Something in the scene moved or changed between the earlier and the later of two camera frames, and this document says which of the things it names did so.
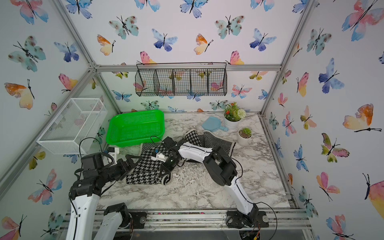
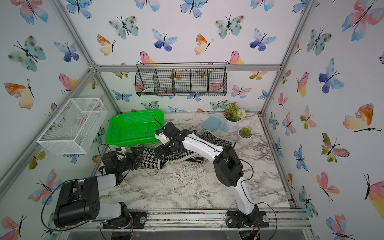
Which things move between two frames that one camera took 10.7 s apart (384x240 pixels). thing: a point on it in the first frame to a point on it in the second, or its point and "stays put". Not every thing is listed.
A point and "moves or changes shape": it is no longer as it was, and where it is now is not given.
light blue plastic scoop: x=213 y=124 stays put
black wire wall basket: x=182 y=79 stays put
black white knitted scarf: x=143 y=170 moves or changes shape
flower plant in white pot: x=233 y=115 stays put
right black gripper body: x=169 y=164 to x=165 y=150
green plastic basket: x=132 y=128 stays put
